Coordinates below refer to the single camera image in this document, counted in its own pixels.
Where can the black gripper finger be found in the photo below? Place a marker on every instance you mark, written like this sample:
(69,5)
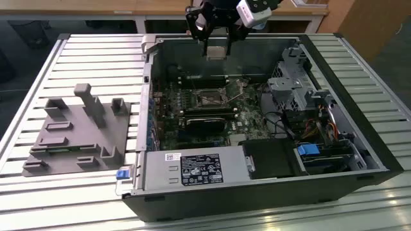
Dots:
(197,26)
(238,32)

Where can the silver CPU plate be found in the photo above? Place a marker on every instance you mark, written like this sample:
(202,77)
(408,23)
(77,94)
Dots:
(217,53)

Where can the CPU socket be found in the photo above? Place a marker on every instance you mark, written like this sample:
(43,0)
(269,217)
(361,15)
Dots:
(210,98)

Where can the silver metal drive cage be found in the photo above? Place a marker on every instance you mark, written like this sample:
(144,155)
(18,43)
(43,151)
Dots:
(289,96)

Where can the wooden desk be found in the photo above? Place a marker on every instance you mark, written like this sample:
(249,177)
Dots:
(97,7)

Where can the green motherboard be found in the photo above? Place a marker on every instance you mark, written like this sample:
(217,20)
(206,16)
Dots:
(250,120)

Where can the wooden cabinet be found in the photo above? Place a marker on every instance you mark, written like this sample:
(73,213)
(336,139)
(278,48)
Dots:
(373,26)

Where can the small silver heat sink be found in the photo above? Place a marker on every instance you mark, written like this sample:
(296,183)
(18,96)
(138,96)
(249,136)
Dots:
(238,139)

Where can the black mesh waste bin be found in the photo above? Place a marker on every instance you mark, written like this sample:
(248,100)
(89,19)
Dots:
(29,33)

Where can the blue disk carrier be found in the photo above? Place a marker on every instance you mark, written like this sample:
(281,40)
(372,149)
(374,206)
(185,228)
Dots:
(309,149)

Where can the black plastic air shroud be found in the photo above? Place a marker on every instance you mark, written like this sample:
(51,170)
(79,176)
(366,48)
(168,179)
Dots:
(270,158)

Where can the white barcode sticker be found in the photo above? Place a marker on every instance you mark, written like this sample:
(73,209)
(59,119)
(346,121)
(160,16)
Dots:
(174,156)

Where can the grey parts rack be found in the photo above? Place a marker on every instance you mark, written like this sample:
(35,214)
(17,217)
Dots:
(81,134)

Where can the black power supply label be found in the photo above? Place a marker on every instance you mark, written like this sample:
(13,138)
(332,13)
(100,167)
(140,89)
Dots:
(202,169)

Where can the grey power supply unit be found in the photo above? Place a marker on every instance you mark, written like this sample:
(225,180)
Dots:
(161,173)

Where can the blue case latch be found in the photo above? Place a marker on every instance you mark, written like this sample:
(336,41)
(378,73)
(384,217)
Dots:
(124,174)

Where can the black open PC case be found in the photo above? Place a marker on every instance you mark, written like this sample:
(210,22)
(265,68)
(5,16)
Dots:
(225,204)

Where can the small silver wrist camera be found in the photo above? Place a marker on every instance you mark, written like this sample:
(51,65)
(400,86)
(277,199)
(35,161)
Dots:
(200,24)

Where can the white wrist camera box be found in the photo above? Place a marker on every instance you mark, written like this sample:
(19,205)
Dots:
(254,12)

